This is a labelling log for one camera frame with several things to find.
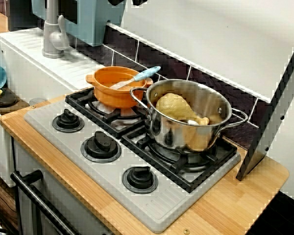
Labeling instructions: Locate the grey stove top panel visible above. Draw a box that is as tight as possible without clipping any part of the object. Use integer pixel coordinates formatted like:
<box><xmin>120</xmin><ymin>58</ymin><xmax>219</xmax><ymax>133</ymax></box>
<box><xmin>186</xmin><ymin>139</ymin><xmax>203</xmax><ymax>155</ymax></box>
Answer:
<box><xmin>24</xmin><ymin>97</ymin><xmax>242</xmax><ymax>234</ymax></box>

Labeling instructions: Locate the toy chicken drumstick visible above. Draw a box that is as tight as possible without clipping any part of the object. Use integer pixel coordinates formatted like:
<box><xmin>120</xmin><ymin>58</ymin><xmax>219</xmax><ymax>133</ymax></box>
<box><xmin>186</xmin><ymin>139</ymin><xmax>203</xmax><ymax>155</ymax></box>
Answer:
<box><xmin>155</xmin><ymin>92</ymin><xmax>210</xmax><ymax>127</ymax></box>

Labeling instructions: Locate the teal plastic bin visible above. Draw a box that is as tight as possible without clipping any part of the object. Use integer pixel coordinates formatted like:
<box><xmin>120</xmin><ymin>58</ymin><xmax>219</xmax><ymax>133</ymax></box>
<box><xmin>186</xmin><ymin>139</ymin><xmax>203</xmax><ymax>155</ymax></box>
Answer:
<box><xmin>31</xmin><ymin>0</ymin><xmax>127</xmax><ymax>47</ymax></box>

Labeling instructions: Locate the wooden kitchen counter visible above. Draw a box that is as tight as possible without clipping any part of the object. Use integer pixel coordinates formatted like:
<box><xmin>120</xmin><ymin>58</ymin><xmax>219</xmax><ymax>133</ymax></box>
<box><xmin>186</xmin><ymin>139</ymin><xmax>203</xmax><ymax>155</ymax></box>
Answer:
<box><xmin>0</xmin><ymin>94</ymin><xmax>290</xmax><ymax>235</ymax></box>

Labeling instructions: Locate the white toy sink unit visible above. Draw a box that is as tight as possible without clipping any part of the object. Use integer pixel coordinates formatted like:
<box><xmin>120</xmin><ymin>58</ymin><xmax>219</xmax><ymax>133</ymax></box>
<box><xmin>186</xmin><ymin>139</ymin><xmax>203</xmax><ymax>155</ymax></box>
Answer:
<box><xmin>0</xmin><ymin>26</ymin><xmax>106</xmax><ymax>189</ymax></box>

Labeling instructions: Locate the black burner grate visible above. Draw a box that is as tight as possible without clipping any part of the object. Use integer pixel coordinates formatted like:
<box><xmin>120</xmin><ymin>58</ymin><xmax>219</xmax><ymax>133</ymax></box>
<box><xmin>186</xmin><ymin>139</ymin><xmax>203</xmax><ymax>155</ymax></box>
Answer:
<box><xmin>65</xmin><ymin>87</ymin><xmax>150</xmax><ymax>139</ymax></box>
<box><xmin>120</xmin><ymin>132</ymin><xmax>238</xmax><ymax>194</ymax></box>

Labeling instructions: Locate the brown sink bottom board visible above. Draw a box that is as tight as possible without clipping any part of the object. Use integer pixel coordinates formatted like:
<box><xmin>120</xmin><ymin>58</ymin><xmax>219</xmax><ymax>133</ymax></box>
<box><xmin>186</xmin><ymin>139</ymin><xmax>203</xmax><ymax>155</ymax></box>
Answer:
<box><xmin>0</xmin><ymin>90</ymin><xmax>30</xmax><ymax>115</ymax></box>

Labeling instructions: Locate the black side panel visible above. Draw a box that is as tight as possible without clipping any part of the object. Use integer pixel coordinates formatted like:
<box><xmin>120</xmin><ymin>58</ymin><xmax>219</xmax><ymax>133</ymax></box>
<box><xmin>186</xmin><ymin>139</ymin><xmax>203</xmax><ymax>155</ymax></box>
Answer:
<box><xmin>236</xmin><ymin>31</ymin><xmax>294</xmax><ymax>182</ymax></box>

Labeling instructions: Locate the black stove knob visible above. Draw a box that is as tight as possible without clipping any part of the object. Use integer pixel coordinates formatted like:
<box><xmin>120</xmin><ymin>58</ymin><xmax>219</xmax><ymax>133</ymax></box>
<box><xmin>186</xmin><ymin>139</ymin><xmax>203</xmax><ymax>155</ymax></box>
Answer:
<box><xmin>122</xmin><ymin>165</ymin><xmax>159</xmax><ymax>195</ymax></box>
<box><xmin>80</xmin><ymin>130</ymin><xmax>122</xmax><ymax>164</ymax></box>
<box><xmin>51</xmin><ymin>109</ymin><xmax>85</xmax><ymax>134</ymax></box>

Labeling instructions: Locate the stainless steel pot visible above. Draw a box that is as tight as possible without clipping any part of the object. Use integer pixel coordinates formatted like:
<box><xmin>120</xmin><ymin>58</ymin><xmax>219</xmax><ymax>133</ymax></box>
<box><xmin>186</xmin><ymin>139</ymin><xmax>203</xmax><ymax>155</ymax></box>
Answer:
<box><xmin>129</xmin><ymin>78</ymin><xmax>249</xmax><ymax>153</ymax></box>

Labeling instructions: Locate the blue handled white spatula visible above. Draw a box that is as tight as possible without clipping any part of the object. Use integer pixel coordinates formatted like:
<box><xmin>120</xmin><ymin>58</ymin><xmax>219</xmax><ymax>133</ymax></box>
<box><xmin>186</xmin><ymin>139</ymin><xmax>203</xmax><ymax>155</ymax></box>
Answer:
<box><xmin>107</xmin><ymin>65</ymin><xmax>162</xmax><ymax>91</ymax></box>

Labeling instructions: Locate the black oven door handle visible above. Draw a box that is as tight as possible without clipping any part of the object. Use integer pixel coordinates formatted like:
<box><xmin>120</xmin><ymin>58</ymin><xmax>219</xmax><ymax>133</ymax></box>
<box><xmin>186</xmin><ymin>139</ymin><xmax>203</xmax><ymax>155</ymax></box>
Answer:
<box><xmin>10</xmin><ymin>169</ymin><xmax>81</xmax><ymax>235</ymax></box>

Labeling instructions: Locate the dark tiled backsplash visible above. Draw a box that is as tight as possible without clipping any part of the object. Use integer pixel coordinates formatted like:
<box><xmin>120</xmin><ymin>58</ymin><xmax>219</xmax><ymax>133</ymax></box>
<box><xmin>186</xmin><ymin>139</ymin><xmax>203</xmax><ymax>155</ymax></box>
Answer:
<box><xmin>63</xmin><ymin>24</ymin><xmax>260</xmax><ymax>147</ymax></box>

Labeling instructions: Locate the dark lid with yellow knob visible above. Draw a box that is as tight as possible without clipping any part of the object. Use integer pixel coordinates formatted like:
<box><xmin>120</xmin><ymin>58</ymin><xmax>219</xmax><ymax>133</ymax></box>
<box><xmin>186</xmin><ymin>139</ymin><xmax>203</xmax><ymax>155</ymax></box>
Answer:
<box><xmin>0</xmin><ymin>88</ymin><xmax>20</xmax><ymax>108</ymax></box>

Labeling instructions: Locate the orange plastic toy pot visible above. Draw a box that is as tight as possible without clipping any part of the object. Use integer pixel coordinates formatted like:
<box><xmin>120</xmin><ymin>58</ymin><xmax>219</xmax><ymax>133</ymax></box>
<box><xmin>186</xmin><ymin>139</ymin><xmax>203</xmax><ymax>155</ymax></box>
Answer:
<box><xmin>85</xmin><ymin>66</ymin><xmax>154</xmax><ymax>109</ymax></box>

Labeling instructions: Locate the grey toy faucet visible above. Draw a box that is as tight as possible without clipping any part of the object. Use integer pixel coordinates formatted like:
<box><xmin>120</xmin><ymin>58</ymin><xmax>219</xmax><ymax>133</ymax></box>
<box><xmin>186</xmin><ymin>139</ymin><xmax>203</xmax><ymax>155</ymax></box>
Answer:
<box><xmin>41</xmin><ymin>0</ymin><xmax>69</xmax><ymax>59</ymax></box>

